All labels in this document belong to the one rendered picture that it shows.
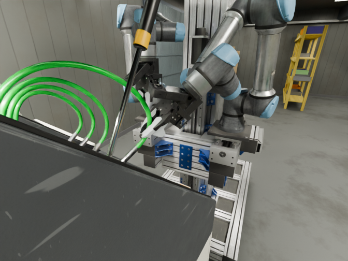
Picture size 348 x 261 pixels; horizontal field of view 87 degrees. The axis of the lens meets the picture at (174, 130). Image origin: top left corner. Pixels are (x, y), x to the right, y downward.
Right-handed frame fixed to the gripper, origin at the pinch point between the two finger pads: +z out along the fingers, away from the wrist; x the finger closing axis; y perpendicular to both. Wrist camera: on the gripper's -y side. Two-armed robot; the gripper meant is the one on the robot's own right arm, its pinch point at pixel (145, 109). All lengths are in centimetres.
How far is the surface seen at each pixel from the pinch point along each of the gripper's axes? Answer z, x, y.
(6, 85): -15.8, -3.3, -42.9
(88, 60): -10, 193, 105
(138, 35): -24, -32, -36
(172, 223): 10.5, -35.0, -32.4
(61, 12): -61, 189, 79
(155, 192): -1, -35, -38
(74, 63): -19.4, -8.0, -31.3
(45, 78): -15.0, 7.3, -31.3
